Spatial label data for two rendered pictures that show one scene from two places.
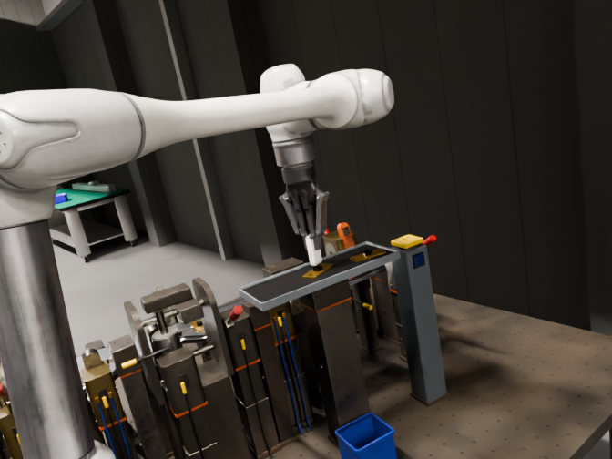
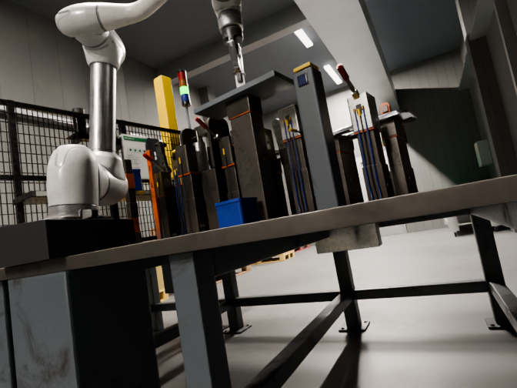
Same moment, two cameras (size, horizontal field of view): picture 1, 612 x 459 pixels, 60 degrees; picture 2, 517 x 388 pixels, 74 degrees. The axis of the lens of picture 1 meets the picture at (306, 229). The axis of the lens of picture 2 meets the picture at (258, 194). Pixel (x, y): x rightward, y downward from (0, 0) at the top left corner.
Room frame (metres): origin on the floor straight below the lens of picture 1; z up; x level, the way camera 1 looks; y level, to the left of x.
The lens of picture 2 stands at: (0.61, -1.06, 0.68)
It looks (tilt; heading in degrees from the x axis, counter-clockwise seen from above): 6 degrees up; 61
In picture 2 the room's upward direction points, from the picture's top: 10 degrees counter-clockwise
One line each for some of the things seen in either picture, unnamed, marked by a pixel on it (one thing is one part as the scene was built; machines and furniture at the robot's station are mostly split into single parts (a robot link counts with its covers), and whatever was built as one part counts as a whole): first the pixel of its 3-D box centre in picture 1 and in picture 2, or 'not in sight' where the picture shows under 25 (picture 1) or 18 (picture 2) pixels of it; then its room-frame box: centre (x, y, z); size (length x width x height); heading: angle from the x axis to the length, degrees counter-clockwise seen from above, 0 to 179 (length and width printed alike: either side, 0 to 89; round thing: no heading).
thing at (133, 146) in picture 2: not in sight; (137, 157); (1.03, 1.30, 1.30); 0.23 x 0.02 x 0.31; 26
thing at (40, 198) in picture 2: not in sight; (111, 196); (0.81, 1.06, 1.02); 0.90 x 0.22 x 0.03; 26
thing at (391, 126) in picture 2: (388, 300); (398, 160); (1.66, -0.23, 0.84); 0.12 x 0.05 x 0.29; 26
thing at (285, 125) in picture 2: not in sight; (300, 162); (1.37, -0.04, 0.90); 0.13 x 0.08 x 0.41; 26
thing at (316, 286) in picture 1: (320, 272); (242, 98); (1.18, -0.01, 1.16); 0.37 x 0.14 x 0.02; 116
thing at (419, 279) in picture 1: (419, 323); (319, 141); (1.30, -0.25, 0.92); 0.08 x 0.08 x 0.44; 26
